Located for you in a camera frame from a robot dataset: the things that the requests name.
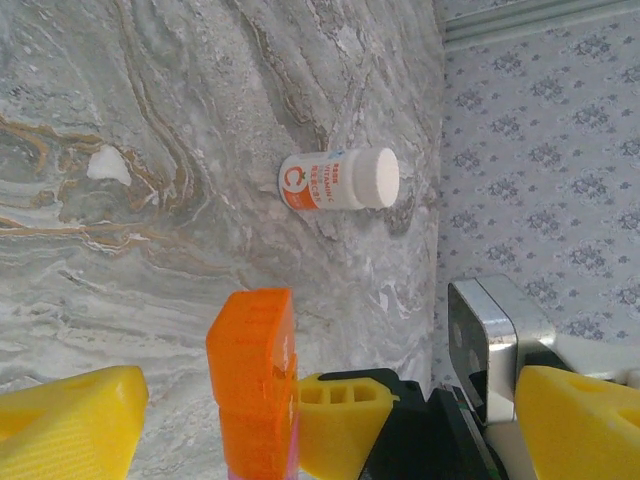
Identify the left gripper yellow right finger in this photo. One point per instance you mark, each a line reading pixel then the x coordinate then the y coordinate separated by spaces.
pixel 580 435

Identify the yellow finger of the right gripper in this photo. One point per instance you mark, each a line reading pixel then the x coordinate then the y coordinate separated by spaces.
pixel 335 435

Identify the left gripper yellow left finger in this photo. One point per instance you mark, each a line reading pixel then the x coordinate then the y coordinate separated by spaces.
pixel 65 430

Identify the orange pink pill organizer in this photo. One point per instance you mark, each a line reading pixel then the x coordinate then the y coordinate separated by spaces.
pixel 250 360

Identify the white vitamin C bottle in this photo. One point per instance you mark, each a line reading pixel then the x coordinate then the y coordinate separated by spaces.
pixel 310 180

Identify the white ribbed bottle cap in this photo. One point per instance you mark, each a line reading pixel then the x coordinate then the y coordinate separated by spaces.
pixel 380 177

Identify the aluminium frame post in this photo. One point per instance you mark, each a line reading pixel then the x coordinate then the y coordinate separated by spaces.
pixel 525 22

